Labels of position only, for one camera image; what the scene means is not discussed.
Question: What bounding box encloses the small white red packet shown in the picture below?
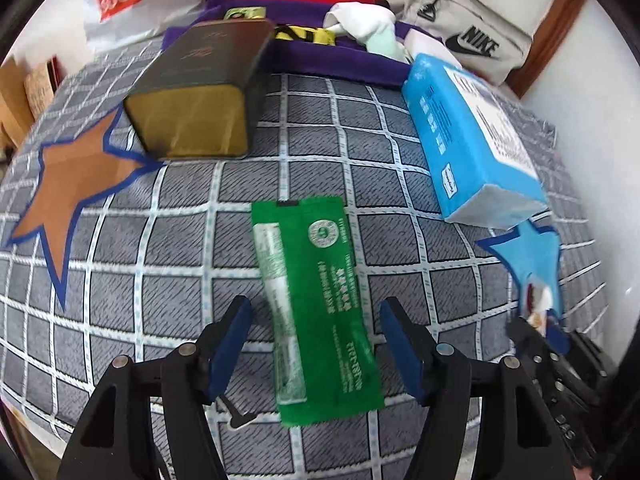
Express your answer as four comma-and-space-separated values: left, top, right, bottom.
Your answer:
523, 278, 553, 336

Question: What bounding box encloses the wooden headboard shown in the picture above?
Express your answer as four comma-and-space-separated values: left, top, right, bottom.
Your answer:
0, 56, 35, 148

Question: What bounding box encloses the blue tissue box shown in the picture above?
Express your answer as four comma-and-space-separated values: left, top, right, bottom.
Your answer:
401, 54, 548, 230

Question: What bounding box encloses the grey Nike pouch bag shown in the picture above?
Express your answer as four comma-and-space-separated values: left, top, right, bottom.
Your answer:
385, 0, 533, 84

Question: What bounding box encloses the mint green cloth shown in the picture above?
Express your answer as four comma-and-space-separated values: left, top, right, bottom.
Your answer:
364, 29, 407, 63

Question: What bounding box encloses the yellow cloth pouch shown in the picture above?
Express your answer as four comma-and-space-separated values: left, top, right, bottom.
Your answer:
274, 24, 335, 46

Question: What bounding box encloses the white glove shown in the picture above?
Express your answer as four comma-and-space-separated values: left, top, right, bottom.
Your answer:
322, 1, 396, 44

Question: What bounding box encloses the wooden door frame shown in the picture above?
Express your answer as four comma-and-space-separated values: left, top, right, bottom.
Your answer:
506, 0, 587, 98

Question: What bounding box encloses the white sponge block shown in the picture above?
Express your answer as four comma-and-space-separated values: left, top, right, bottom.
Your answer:
404, 28, 462, 68

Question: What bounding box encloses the green sachet packet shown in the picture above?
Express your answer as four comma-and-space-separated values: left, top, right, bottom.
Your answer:
250, 196, 383, 427

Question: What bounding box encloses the framed picture card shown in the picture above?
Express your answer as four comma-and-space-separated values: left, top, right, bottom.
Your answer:
24, 56, 64, 119

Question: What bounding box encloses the grey checked bed cover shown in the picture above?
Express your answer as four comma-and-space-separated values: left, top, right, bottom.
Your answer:
0, 34, 609, 478

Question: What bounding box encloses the dark green gold tin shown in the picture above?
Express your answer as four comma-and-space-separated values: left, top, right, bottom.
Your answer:
124, 18, 274, 159

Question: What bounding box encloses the light green tissue pack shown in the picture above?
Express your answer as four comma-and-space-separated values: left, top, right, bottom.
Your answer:
224, 6, 267, 20

